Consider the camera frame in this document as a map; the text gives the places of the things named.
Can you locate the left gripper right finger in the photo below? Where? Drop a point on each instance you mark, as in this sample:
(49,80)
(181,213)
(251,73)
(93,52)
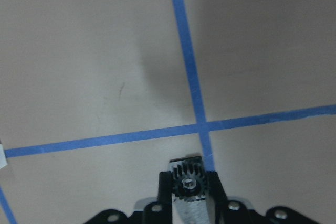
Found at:
(215,198)

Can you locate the black bearing gear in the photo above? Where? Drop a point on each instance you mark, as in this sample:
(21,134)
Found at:
(189,181)

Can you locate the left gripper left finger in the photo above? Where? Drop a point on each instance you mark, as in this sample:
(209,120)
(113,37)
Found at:
(164,196)

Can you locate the brown paper table cover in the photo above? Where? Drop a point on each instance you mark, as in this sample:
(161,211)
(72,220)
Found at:
(98,95)

